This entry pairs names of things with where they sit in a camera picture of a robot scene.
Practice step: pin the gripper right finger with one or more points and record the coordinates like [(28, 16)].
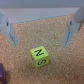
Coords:
[(72, 31)]

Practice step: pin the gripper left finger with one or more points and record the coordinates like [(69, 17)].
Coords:
[(9, 31)]

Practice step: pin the yellow block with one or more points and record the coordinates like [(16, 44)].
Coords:
[(39, 57)]

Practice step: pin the purple block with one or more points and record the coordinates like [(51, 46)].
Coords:
[(2, 75)]

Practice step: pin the white cabinet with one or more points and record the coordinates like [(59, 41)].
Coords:
[(40, 11)]

